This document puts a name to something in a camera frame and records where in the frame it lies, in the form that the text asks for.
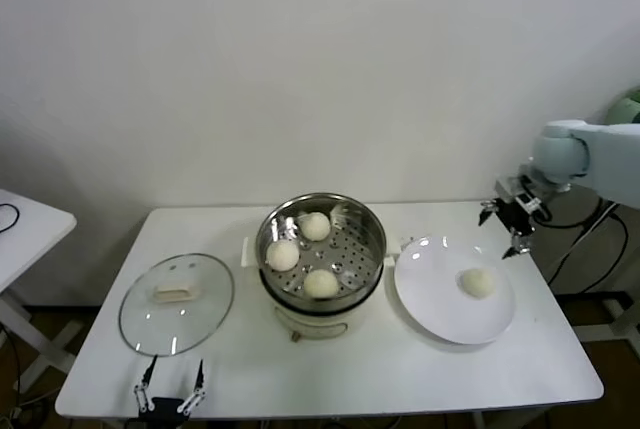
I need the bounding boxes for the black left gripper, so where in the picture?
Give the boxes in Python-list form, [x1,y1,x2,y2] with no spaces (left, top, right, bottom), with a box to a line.
[132,353,207,429]

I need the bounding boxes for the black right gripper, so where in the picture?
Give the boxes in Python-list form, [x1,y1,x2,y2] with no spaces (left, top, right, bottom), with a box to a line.
[477,200,534,260]

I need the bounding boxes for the white steamed baozi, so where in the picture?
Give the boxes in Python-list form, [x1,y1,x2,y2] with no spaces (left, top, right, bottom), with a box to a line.
[458,267,497,299]
[303,268,339,299]
[265,240,300,272]
[299,212,331,243]

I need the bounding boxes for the round glass pot lid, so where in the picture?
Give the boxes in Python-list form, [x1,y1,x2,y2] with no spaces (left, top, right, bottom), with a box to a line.
[118,252,236,358]

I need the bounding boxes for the stainless steel steamer basket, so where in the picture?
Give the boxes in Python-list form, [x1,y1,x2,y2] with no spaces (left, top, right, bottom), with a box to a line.
[242,192,404,313]

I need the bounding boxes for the white round plate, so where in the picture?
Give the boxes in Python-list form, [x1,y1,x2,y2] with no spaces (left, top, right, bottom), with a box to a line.
[393,235,516,346]

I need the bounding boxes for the pale green container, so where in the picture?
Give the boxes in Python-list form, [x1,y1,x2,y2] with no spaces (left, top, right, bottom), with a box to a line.
[604,88,640,125]

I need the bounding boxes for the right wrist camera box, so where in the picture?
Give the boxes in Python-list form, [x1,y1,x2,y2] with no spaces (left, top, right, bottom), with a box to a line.
[494,176,544,215]

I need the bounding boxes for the black room cable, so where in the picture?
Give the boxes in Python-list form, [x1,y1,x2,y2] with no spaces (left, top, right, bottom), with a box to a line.
[549,203,631,296]

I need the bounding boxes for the thin black looped cable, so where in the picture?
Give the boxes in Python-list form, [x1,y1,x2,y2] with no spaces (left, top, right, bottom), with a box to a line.
[0,201,24,235]

